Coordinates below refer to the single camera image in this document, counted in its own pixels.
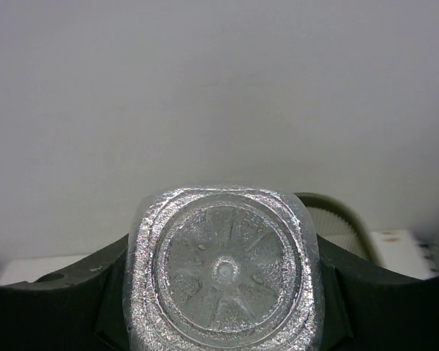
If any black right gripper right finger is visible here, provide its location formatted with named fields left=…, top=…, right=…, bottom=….
left=318, top=238, right=439, bottom=350

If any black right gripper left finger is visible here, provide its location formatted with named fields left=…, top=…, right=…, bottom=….
left=0, top=237, right=130, bottom=350

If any clear bottle green-blue label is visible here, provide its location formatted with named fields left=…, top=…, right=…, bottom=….
left=122, top=184, right=325, bottom=350

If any olive green mesh bin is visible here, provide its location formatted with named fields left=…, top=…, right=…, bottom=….
left=296, top=192, right=380, bottom=265

